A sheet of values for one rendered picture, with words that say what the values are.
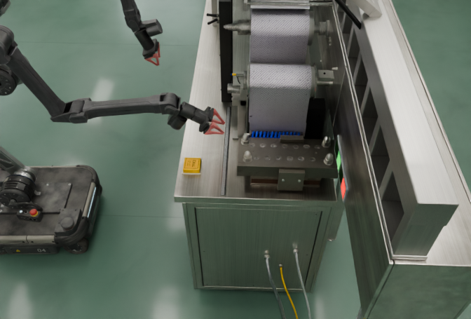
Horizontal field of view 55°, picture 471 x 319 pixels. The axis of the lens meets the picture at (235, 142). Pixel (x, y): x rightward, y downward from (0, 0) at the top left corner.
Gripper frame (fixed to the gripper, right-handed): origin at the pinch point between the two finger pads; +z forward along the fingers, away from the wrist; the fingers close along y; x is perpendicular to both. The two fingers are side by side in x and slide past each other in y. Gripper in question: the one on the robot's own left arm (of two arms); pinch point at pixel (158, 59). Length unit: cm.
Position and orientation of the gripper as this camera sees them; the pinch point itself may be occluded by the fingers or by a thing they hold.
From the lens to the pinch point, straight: 231.8
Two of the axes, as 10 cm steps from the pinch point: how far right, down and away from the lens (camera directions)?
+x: -9.4, 2.2, 2.4
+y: -0.2, -7.7, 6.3
